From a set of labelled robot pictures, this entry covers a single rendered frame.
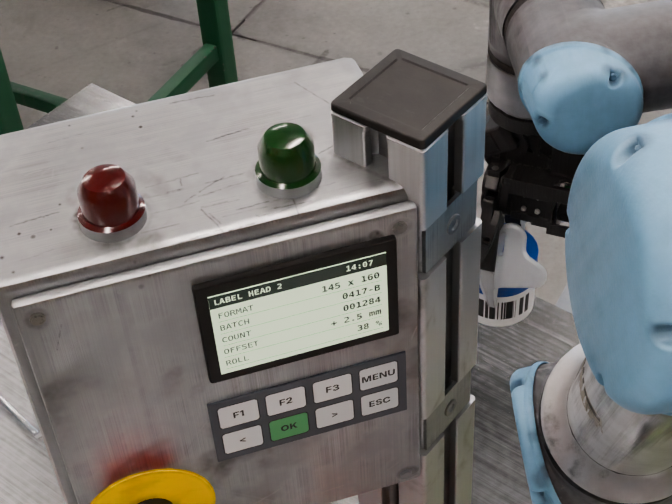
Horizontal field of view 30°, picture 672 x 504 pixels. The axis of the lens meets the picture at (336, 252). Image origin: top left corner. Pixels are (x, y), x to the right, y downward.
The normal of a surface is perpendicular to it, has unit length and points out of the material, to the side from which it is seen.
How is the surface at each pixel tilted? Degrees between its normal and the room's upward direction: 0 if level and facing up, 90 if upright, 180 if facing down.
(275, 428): 90
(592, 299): 87
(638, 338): 86
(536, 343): 0
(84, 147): 0
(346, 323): 90
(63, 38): 0
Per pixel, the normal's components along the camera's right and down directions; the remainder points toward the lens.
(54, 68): -0.05, -0.72
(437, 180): 0.79, 0.40
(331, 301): 0.29, 0.66
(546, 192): -0.38, 0.66
